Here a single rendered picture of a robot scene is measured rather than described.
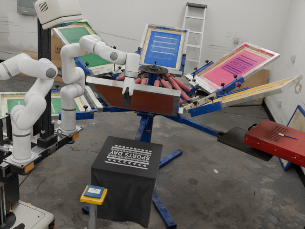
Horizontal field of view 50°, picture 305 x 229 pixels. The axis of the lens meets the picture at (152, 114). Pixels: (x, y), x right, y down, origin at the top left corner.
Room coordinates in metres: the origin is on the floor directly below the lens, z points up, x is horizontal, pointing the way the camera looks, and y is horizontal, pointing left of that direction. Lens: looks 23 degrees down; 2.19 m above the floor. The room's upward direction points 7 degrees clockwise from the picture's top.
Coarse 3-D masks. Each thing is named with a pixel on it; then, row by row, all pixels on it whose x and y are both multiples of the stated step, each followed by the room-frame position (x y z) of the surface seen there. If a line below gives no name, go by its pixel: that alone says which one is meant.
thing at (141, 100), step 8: (136, 96) 2.06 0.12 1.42; (144, 96) 2.02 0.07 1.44; (152, 96) 1.98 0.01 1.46; (160, 96) 1.95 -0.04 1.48; (168, 96) 1.91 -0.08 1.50; (144, 104) 2.26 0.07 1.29; (152, 104) 2.21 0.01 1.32; (160, 104) 2.16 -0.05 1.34; (168, 104) 2.12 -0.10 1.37; (160, 112) 2.46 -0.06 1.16; (168, 112) 2.40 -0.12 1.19
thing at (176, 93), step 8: (88, 80) 1.91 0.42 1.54; (96, 80) 1.91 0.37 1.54; (104, 80) 1.91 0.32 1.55; (112, 80) 1.91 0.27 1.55; (96, 88) 2.03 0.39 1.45; (120, 88) 1.92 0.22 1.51; (136, 88) 1.89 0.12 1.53; (144, 88) 1.89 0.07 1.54; (152, 88) 1.89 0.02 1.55; (160, 88) 1.89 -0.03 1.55; (176, 96) 1.88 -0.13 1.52; (176, 104) 2.08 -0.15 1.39; (152, 112) 2.52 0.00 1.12; (176, 112) 2.35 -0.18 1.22
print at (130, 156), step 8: (112, 152) 2.09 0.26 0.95; (120, 152) 2.10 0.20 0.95; (128, 152) 2.12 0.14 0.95; (136, 152) 2.13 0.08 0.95; (144, 152) 2.15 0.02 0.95; (112, 160) 1.98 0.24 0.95; (120, 160) 1.99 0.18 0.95; (128, 160) 2.01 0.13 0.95; (136, 160) 2.02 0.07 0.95; (144, 160) 2.03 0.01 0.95; (144, 168) 1.93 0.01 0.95
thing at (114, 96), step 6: (102, 90) 2.06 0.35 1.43; (108, 90) 2.03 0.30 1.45; (114, 90) 2.00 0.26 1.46; (120, 90) 1.97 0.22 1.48; (108, 96) 2.20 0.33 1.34; (114, 96) 2.17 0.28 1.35; (120, 96) 2.14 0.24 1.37; (132, 96) 2.08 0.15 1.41; (114, 102) 2.38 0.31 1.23; (120, 102) 2.34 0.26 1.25; (132, 102) 2.27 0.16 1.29; (132, 108) 2.50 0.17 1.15; (138, 108) 2.45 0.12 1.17
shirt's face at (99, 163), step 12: (108, 144) 2.20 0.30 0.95; (120, 144) 2.22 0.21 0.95; (132, 144) 2.24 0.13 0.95; (144, 144) 2.27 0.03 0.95; (156, 144) 2.29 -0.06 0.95; (156, 156) 2.11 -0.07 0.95; (108, 168) 1.88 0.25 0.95; (120, 168) 1.90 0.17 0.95; (132, 168) 1.91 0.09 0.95; (156, 168) 1.95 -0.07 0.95
